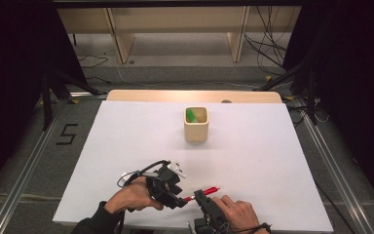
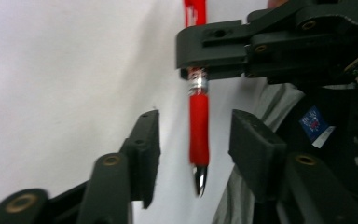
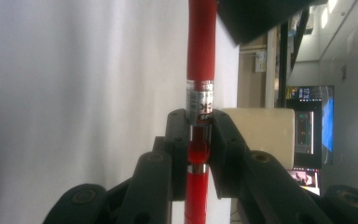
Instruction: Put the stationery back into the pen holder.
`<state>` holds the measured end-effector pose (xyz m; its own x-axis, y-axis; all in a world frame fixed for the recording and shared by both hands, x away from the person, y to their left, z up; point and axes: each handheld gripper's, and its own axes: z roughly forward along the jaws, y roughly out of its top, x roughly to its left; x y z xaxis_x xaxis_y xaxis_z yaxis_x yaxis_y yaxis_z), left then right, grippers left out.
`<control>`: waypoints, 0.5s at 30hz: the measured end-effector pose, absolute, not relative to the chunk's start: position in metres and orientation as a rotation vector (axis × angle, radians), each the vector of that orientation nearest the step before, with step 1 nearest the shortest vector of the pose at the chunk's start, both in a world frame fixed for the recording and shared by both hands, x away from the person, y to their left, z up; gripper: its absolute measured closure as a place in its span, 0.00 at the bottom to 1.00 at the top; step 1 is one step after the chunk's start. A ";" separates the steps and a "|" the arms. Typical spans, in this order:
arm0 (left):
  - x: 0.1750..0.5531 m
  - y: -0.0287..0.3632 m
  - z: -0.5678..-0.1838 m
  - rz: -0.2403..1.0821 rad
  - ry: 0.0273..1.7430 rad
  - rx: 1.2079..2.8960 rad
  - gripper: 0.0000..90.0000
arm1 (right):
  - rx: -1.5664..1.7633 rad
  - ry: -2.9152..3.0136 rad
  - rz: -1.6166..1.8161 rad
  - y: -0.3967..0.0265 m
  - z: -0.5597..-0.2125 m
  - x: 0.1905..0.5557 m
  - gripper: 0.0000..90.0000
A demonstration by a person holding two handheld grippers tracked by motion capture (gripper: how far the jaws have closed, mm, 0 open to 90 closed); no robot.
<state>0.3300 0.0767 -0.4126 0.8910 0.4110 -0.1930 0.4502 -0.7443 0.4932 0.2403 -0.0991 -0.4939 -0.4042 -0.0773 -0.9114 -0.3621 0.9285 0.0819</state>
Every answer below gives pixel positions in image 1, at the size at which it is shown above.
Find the black metal stand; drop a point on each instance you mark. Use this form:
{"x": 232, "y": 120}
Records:
{"x": 47, "y": 104}
{"x": 311, "y": 97}

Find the beige square pen holder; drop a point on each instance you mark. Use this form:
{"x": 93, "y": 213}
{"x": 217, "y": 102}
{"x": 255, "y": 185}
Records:
{"x": 196, "y": 133}

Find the black metal frame bar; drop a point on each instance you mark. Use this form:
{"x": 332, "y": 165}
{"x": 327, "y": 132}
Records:
{"x": 175, "y": 3}

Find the red ballpoint pen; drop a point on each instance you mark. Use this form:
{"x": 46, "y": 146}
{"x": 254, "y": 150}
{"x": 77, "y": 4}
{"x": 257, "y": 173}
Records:
{"x": 211, "y": 190}

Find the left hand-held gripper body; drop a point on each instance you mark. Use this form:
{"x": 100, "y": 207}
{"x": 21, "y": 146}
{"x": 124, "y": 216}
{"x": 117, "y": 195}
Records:
{"x": 167, "y": 183}

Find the white table cover board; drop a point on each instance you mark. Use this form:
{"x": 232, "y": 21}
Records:
{"x": 256, "y": 156}

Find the dark round table grommet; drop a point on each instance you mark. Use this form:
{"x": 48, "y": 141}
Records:
{"x": 226, "y": 101}

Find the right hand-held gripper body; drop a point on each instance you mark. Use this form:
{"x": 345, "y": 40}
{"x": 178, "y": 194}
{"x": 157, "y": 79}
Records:
{"x": 212, "y": 221}

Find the light wooden table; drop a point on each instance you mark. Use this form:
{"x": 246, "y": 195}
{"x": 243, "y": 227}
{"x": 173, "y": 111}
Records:
{"x": 175, "y": 96}

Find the black curtain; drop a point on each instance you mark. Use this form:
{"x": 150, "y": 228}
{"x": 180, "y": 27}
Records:
{"x": 363, "y": 81}
{"x": 6, "y": 81}

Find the person's right hand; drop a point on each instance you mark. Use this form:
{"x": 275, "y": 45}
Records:
{"x": 240, "y": 216}

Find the green highlighter pen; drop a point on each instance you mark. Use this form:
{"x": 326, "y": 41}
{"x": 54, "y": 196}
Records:
{"x": 191, "y": 115}

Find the light wooden bench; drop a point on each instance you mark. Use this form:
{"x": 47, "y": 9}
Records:
{"x": 175, "y": 19}

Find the person's left hand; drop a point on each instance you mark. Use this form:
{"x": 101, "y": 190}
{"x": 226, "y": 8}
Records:
{"x": 130, "y": 196}

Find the metal floor rail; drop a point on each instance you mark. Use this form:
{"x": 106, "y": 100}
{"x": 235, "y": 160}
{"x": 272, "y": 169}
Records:
{"x": 22, "y": 175}
{"x": 337, "y": 175}

